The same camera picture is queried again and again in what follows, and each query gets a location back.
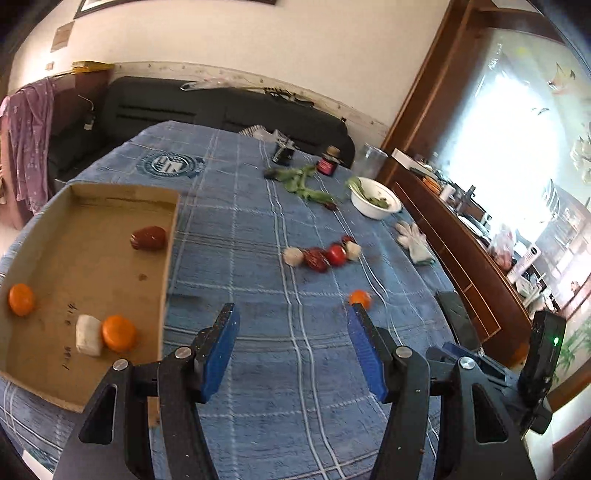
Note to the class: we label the framed wall painting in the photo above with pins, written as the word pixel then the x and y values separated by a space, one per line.
pixel 138 3

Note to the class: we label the small dark red fruit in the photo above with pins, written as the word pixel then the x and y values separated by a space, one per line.
pixel 330 206

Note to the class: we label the dark bottle with red label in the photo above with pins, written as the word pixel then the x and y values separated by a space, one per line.
pixel 328 162

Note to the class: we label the white small appliance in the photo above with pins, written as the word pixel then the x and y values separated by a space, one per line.
pixel 526 265

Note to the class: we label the brown wall plaque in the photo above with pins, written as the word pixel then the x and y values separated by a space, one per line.
pixel 61 36

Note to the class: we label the orange tangerine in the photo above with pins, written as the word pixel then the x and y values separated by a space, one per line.
pixel 360 298
pixel 21 299
pixel 119 332

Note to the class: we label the black metal device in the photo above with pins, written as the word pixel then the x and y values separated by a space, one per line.
pixel 282 152

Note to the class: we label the greens in bowl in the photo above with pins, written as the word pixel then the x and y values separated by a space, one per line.
pixel 376 201

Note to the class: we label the white flat box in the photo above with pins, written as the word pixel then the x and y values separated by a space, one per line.
pixel 408 159

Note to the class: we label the clear plastic bag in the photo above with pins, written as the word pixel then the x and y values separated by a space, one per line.
pixel 203 85

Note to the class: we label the brown armchair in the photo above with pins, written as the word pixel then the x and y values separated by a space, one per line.
pixel 74 97

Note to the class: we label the black leather sofa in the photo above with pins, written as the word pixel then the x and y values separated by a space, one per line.
pixel 161 106

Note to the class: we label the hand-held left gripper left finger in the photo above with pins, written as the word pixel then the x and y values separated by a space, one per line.
pixel 220 350

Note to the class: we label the white yam chunk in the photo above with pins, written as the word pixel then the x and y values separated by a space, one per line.
pixel 353 249
pixel 87 334
pixel 293 256

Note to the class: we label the yellow flat package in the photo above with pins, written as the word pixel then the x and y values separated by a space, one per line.
pixel 90 67

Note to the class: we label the clear glass jar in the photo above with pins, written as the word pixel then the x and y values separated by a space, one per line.
pixel 371 159

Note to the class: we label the leafy green vegetable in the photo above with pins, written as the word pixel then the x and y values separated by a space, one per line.
pixel 300 180

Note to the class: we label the white cup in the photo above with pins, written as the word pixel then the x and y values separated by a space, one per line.
pixel 446 193

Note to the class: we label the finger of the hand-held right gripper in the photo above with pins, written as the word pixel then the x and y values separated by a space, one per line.
pixel 496 369
pixel 459 323

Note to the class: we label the shallow cardboard box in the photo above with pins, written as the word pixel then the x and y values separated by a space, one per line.
pixel 69 244

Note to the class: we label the pink plastic bag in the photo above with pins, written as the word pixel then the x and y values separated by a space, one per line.
pixel 502 247

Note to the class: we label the white bowl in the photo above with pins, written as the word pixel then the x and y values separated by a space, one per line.
pixel 376 205

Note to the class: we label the white work glove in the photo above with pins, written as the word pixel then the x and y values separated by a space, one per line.
pixel 415 242

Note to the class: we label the purple floral garment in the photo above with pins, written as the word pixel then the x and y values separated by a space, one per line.
pixel 30 138

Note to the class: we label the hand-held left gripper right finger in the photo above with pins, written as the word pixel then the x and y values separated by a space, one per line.
pixel 367 355

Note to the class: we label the large red date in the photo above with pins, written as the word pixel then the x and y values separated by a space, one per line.
pixel 316 259

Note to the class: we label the striped cloth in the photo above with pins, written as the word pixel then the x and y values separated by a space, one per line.
pixel 256 131

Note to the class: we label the wooden sideboard cabinet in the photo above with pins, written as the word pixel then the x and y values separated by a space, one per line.
pixel 461 258

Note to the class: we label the red cherry tomato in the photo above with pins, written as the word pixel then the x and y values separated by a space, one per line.
pixel 337 254

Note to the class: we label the wooden window frame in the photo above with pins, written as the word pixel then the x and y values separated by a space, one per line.
pixel 429 74

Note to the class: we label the decorated glass panel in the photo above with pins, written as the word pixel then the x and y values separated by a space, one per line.
pixel 508 138

